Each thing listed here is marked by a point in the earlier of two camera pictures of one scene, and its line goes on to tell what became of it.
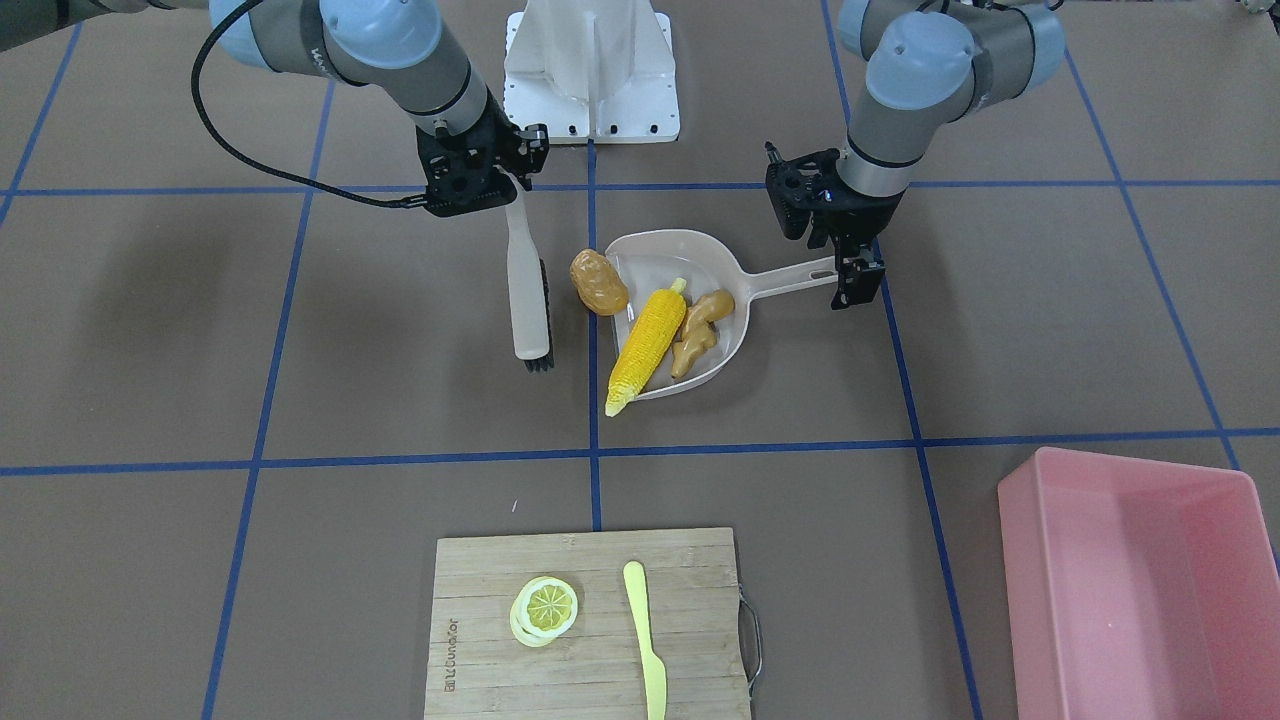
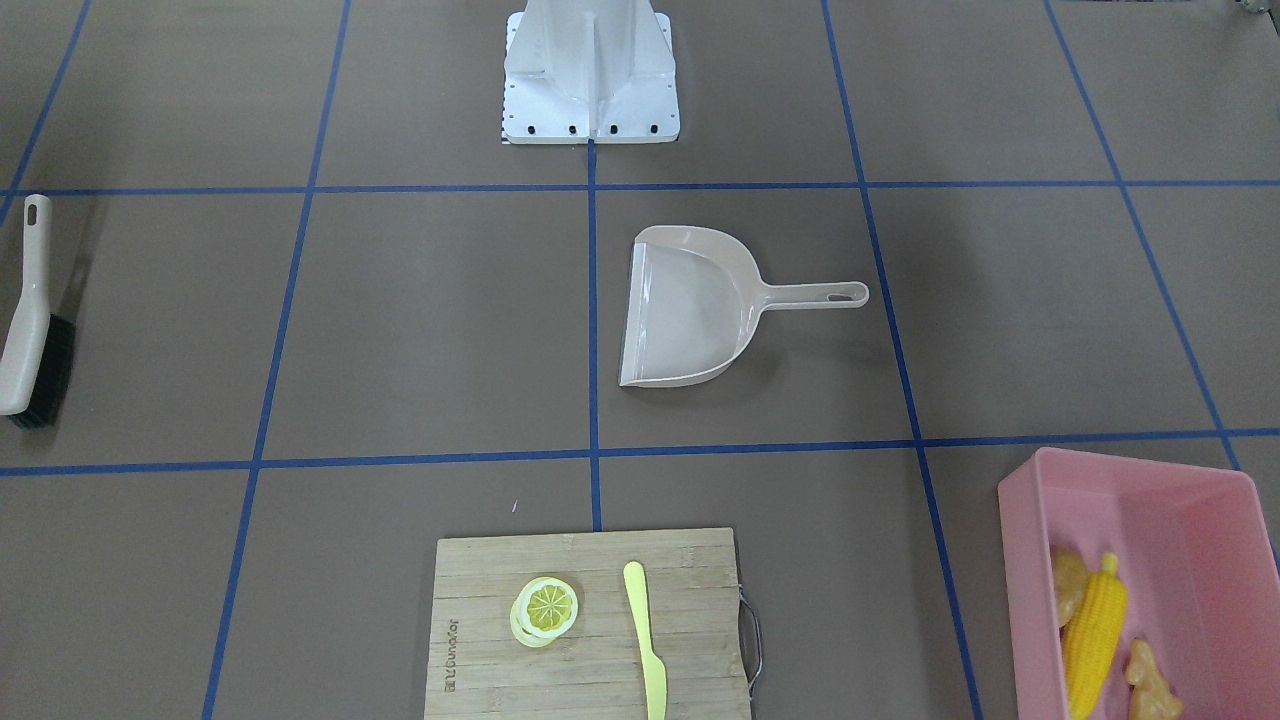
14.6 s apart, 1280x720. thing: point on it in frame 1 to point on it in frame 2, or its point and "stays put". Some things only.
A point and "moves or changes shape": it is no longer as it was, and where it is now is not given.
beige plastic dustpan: x=653 y=260 moves or changes shape
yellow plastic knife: x=654 y=671 stays put
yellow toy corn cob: x=647 y=342 to x=1093 y=637
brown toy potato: x=598 y=283 to x=1070 y=573
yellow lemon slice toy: x=542 y=609 stays put
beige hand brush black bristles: x=530 y=309 to x=37 y=360
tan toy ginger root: x=699 y=330 to x=1152 y=696
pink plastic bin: x=1139 y=590 stays put
